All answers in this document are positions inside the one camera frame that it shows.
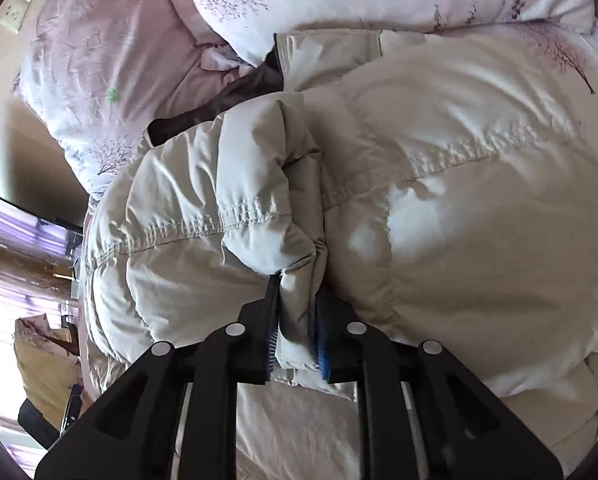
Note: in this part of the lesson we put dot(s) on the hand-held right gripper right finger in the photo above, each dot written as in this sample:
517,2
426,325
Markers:
325,352

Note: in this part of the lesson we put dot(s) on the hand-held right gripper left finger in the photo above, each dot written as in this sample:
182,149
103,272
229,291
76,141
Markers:
258,345

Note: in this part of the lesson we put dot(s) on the white down jacket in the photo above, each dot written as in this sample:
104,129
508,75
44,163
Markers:
454,240

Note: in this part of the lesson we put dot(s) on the beige cloth bundle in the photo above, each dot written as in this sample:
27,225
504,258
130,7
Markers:
44,360

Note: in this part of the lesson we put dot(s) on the black bag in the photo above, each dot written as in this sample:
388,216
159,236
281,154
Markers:
54,420

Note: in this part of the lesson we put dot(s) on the flat screen television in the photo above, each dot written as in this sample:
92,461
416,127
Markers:
24,227

